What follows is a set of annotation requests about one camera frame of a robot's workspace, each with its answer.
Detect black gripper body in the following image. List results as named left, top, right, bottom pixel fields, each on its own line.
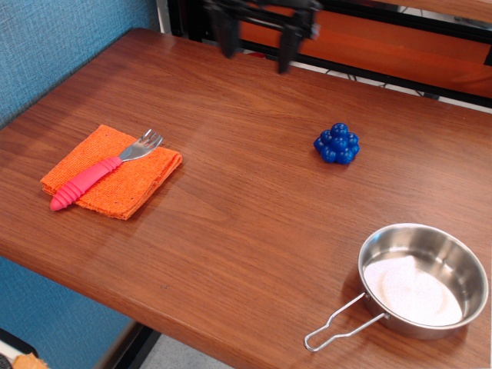
left=204, top=1, right=323, bottom=38

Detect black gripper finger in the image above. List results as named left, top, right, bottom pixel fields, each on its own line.
left=205, top=2, right=239, bottom=58
left=278, top=11, right=312, bottom=74

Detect blue toy grape cluster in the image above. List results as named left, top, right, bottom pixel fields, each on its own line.
left=313, top=122, right=361, bottom=165

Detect stainless steel pot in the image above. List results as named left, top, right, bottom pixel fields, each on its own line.
left=304, top=223, right=489, bottom=353

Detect orange object bottom corner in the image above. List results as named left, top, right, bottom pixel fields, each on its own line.
left=12, top=354, right=48, bottom=369

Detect orange folded cloth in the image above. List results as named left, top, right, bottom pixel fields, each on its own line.
left=41, top=125, right=182, bottom=220

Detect orange panel black frame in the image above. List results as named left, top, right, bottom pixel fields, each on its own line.
left=168, top=1, right=491, bottom=107

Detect pink handled fork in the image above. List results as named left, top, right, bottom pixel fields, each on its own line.
left=49, top=129, right=163, bottom=211

